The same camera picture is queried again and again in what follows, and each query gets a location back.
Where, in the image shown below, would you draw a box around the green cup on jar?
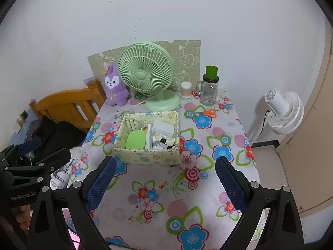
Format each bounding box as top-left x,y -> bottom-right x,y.
205,65 -> 218,80

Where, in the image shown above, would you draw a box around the wooden chair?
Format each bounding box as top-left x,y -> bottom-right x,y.
29,79 -> 106,132

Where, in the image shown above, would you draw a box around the glass mason jar mug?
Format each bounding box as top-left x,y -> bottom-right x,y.
196,75 -> 219,107

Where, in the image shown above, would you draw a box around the cotton swab container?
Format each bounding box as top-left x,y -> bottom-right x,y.
180,81 -> 192,99

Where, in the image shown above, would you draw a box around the fan power cord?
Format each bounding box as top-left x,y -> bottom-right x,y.
113,94 -> 158,120

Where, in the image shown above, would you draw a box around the green rounded lid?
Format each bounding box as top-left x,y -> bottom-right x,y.
125,130 -> 146,150

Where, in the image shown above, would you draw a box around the purple plush bunny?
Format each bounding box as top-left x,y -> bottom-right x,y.
102,63 -> 129,107

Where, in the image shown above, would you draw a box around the orange handled scissors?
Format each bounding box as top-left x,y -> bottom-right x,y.
194,110 -> 217,119

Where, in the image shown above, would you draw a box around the white floor fan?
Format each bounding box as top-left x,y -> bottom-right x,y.
264,89 -> 304,135

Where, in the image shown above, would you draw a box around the green desk fan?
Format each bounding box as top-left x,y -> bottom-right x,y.
117,42 -> 180,112

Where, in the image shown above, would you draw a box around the yellow patterned storage box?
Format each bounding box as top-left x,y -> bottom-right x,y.
113,111 -> 181,165

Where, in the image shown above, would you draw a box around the black clothing pile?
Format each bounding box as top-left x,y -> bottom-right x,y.
27,116 -> 87,160

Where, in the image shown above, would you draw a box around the clear plastic box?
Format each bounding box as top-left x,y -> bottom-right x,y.
151,120 -> 175,138

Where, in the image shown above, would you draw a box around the round cream compact mirror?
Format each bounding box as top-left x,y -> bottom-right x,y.
155,134 -> 175,147

